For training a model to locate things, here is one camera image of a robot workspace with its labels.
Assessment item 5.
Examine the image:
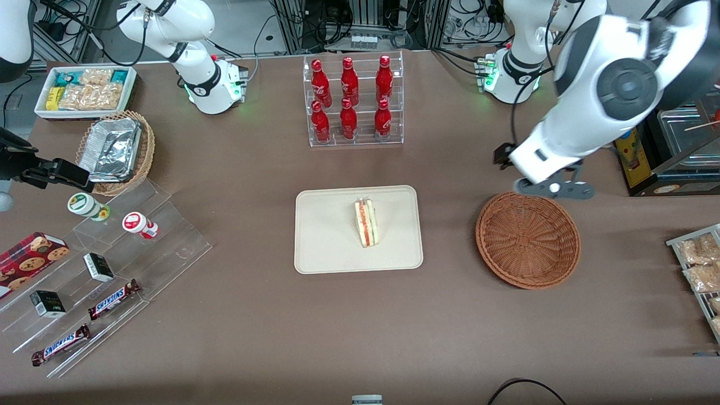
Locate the grey wire tray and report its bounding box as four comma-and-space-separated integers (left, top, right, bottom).
666, 224, 720, 345

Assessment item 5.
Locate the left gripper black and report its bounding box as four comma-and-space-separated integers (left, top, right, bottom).
493, 142, 516, 171

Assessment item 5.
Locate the black food warmer machine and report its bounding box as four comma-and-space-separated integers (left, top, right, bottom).
613, 79, 720, 197

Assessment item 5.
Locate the red lid yogurt cup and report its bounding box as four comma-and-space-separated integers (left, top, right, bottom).
122, 211, 159, 240

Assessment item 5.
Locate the green lid yogurt cup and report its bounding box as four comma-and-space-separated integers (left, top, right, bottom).
67, 192, 111, 222

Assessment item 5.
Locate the brown Snickers bar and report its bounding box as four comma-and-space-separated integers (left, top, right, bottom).
88, 279, 141, 321
31, 324, 92, 367

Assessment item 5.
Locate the red cola bottle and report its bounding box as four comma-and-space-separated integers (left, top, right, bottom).
311, 59, 332, 109
340, 57, 359, 106
374, 98, 393, 141
375, 55, 394, 103
340, 98, 358, 140
311, 100, 331, 143

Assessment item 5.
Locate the clear acrylic step stand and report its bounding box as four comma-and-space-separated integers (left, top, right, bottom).
0, 179, 213, 379

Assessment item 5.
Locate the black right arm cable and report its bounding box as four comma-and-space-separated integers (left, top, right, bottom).
39, 0, 150, 67

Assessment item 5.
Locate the metal equipment rack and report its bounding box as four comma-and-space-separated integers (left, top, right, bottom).
270, 0, 451, 54

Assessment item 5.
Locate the beige plastic tray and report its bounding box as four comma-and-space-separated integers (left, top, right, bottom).
294, 185, 424, 275

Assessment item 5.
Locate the round brown wicker basket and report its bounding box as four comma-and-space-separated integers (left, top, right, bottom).
475, 191, 581, 290

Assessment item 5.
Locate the clear cracker bag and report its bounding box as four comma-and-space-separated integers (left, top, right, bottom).
58, 83, 124, 111
79, 68, 113, 87

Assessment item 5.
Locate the triangle sandwich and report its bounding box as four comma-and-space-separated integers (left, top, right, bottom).
354, 197, 380, 249

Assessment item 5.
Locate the white rectangular snack box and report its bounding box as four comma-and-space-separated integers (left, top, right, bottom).
34, 65, 138, 122

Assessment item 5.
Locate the red cookie box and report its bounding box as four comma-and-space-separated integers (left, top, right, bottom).
0, 232, 70, 299

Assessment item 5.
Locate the small black carton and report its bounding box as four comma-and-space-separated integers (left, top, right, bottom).
30, 290, 67, 319
83, 253, 115, 283

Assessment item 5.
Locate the silver foil tray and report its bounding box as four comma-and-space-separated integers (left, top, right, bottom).
79, 117, 142, 183

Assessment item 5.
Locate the tan oval wicker basket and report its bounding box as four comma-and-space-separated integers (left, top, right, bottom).
76, 110, 156, 196

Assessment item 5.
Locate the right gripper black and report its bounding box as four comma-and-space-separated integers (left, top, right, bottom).
0, 128, 95, 193

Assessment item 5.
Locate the black table cable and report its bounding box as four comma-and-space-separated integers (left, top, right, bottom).
487, 379, 569, 405

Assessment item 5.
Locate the clear acrylic bottle rack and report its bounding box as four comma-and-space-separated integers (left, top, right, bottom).
303, 51, 404, 148

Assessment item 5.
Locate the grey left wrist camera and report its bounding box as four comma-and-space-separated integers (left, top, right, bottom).
514, 178, 595, 201

